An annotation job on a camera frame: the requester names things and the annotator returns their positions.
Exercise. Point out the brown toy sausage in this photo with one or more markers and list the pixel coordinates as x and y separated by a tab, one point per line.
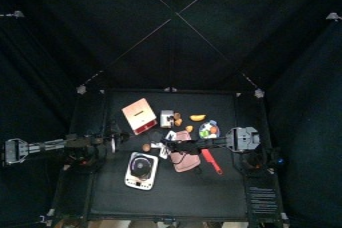
146	147

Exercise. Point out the white toy induction cooker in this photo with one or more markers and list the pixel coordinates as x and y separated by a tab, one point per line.
140	172

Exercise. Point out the round orange toy food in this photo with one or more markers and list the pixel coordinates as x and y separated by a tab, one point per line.
188	128
176	116

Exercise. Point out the yellow toy food piece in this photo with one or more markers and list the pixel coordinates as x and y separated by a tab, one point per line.
178	122

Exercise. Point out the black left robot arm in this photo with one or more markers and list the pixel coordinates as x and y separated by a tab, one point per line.
44	147

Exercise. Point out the red and cream box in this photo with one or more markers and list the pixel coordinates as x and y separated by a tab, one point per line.
139	116

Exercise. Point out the red toy knife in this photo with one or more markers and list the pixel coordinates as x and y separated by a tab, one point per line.
211	161

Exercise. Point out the green toy vegetable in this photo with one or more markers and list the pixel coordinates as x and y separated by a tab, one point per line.
204	133

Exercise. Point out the silver frame corner bracket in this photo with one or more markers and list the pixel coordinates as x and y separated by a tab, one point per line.
258	93
81	89

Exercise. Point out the pink toy plate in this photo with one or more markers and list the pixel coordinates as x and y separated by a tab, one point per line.
186	162

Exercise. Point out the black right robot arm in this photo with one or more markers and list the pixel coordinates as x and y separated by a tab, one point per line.
231	140

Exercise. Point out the yellow toy croissant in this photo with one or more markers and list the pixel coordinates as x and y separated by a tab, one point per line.
196	117

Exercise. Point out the black pot with lid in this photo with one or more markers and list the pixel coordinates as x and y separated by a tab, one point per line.
142	165

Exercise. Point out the plain white rice block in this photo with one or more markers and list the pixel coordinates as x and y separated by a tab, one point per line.
156	145

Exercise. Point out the small speckled white rice block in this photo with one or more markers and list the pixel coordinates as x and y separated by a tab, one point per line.
170	135

